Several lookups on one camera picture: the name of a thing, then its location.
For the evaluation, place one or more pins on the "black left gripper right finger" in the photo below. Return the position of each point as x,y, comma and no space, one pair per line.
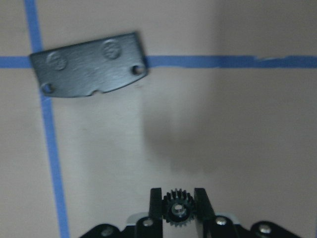
204,213

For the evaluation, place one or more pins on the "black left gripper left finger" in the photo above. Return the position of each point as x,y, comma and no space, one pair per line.
155,212

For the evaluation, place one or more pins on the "small black bearing gear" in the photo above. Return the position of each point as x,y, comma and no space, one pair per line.
178,208

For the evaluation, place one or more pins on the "black brake pad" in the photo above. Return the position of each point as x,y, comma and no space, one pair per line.
80,70

